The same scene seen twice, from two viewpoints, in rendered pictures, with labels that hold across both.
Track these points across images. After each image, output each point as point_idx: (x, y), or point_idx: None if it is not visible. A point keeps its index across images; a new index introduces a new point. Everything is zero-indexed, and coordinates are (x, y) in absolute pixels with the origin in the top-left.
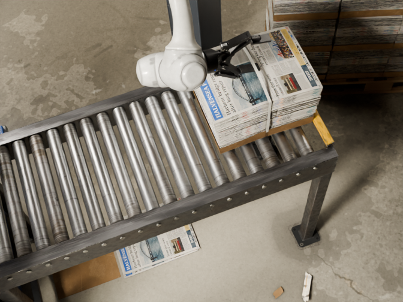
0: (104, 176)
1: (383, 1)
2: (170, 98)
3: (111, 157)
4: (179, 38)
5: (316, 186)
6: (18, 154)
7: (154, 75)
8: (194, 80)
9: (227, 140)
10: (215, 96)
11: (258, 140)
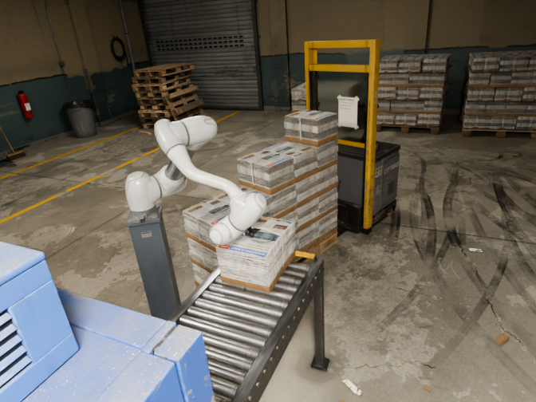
0: (214, 349)
1: (262, 215)
2: (210, 292)
3: (207, 338)
4: (237, 191)
5: (320, 296)
6: None
7: (228, 229)
8: (263, 202)
9: (270, 277)
10: (252, 249)
11: (281, 277)
